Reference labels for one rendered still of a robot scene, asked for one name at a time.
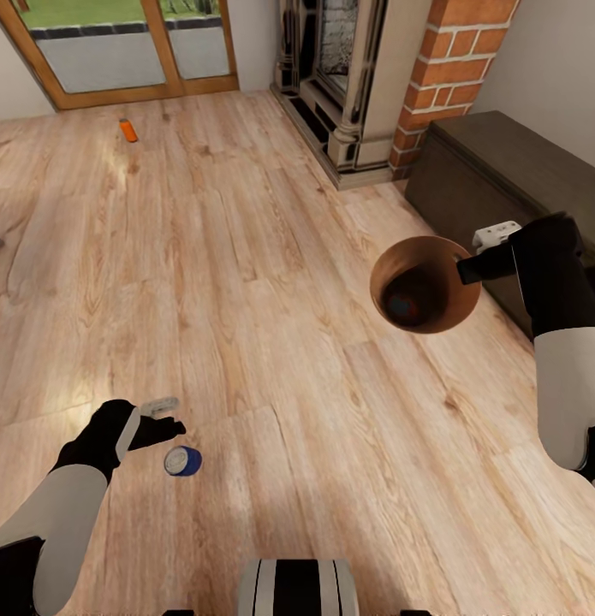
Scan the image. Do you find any can of soda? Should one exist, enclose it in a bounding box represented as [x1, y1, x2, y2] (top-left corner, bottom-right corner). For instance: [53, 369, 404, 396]
[163, 447, 202, 477]
[120, 119, 137, 143]
[387, 295, 419, 324]

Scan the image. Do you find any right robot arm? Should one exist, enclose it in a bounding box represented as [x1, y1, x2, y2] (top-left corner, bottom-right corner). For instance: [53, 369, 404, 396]
[456, 212, 595, 487]

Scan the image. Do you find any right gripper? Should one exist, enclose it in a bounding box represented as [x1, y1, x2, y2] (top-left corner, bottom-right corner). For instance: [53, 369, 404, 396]
[456, 245, 518, 285]

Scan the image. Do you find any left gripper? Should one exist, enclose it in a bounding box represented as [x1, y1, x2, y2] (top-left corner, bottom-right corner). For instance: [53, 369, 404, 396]
[128, 417, 187, 450]

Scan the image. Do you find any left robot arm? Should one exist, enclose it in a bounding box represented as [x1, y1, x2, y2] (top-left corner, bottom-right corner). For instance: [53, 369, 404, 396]
[0, 396, 187, 616]

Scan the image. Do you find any trash can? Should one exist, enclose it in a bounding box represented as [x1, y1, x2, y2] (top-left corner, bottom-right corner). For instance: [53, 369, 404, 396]
[370, 235, 483, 335]

